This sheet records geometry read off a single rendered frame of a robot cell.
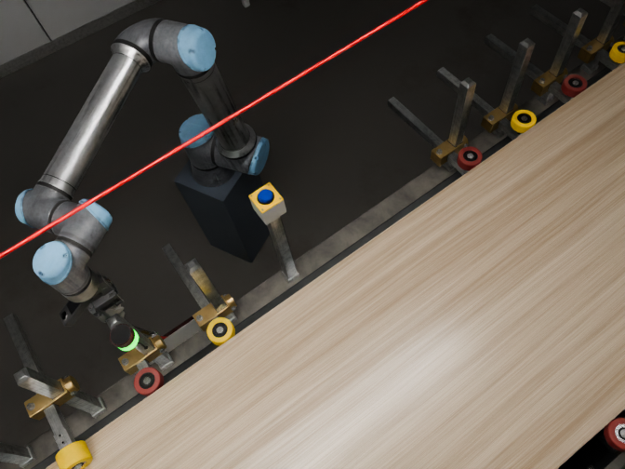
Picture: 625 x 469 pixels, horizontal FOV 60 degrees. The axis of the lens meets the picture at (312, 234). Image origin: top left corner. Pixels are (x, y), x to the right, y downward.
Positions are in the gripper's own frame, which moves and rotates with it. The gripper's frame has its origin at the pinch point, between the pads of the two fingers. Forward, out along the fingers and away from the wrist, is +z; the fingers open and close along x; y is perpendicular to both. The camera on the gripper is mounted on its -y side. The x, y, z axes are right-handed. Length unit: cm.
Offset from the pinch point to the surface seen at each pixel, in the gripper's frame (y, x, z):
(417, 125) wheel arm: 123, 7, 18
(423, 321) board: 73, -53, 11
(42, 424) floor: -67, 32, 101
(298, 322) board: 44, -31, 11
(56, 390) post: -21.2, -9.5, 0.9
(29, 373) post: -20.6, -8.3, -12.6
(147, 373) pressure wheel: -0.3, -16.6, 10.7
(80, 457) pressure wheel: -23.8, -28.3, 4.1
